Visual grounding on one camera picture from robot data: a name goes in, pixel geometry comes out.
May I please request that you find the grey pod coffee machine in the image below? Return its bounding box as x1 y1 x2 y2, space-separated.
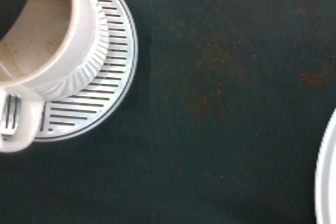
0 0 140 143

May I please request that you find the white ceramic coffee mug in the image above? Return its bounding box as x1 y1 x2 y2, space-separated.
0 0 108 153

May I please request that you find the white two-tier round shelf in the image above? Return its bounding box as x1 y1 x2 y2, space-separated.
315 110 336 224

